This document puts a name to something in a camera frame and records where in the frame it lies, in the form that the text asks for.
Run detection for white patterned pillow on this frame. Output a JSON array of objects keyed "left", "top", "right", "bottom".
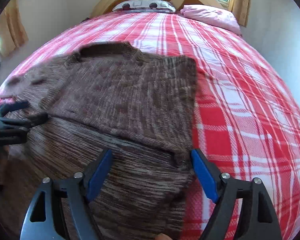
[{"left": 112, "top": 0, "right": 176, "bottom": 13}]

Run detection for pink pillow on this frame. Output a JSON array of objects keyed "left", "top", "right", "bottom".
[{"left": 180, "top": 4, "right": 242, "bottom": 36}]

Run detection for red white plaid bedspread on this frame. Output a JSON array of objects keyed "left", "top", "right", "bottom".
[{"left": 0, "top": 12, "right": 300, "bottom": 239}]

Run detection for yellow curtain on left wall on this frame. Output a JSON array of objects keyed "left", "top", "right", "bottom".
[{"left": 0, "top": 0, "right": 29, "bottom": 57}]

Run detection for brown knitted sweater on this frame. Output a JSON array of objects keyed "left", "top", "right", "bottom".
[{"left": 0, "top": 42, "right": 197, "bottom": 239}]

